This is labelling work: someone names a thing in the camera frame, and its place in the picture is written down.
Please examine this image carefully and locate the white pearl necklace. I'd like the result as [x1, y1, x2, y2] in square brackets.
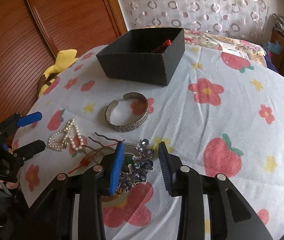
[47, 118, 85, 152]

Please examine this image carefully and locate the brown hair fork pin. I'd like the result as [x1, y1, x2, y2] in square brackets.
[81, 132, 125, 164]

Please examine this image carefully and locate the blue crystal flower brooch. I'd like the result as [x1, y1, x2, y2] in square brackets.
[117, 139, 154, 193]

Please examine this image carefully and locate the black cardboard jewelry box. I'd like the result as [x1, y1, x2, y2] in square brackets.
[96, 27, 185, 86]

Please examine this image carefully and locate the yellow striped plush toy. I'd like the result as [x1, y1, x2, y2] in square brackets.
[37, 49, 78, 97]

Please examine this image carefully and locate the wooden sliding wardrobe door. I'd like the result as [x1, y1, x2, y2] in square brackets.
[0, 0, 127, 122]

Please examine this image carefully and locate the floral strawberry bed sheet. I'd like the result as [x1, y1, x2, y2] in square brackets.
[13, 46, 284, 239]

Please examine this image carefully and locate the floral pillow at headboard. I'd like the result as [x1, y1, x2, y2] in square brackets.
[184, 29, 267, 68]

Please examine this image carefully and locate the pink circle-pattern sheer curtain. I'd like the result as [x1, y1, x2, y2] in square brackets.
[118, 0, 270, 42]

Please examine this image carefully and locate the silver engraved cuff bracelet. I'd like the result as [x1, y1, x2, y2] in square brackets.
[105, 91, 150, 132]

